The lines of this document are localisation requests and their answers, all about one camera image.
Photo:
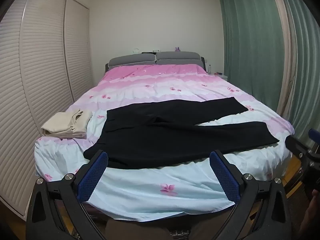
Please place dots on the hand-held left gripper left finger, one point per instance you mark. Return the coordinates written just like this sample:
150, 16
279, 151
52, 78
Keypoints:
93, 177

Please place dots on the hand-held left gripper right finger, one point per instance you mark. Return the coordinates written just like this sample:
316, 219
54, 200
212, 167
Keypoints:
223, 177

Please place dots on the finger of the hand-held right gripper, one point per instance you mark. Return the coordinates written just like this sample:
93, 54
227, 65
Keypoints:
297, 146
315, 134

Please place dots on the black pants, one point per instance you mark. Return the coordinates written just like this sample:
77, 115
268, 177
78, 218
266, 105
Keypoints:
162, 140

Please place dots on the person's right hand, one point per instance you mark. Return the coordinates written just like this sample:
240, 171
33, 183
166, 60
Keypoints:
313, 212

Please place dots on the folded beige garment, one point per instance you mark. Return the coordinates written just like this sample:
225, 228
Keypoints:
65, 123

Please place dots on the green curtain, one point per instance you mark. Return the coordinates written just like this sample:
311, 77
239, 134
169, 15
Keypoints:
250, 45
303, 67

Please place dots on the beige curtain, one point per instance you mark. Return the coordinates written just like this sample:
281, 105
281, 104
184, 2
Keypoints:
283, 55

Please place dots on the white nightstand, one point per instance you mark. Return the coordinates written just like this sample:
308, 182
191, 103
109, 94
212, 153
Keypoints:
221, 76

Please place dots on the clear plastic bottle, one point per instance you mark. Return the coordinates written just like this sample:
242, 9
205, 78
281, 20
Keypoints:
210, 69

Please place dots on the pink floral duvet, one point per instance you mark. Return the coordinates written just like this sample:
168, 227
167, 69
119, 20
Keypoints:
155, 85

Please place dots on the grey headboard cushion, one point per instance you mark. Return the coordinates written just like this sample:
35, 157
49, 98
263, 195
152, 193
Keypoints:
132, 60
178, 58

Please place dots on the flat black device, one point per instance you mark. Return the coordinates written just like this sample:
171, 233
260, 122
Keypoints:
147, 52

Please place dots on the small purple toy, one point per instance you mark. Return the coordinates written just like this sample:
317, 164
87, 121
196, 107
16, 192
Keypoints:
178, 49

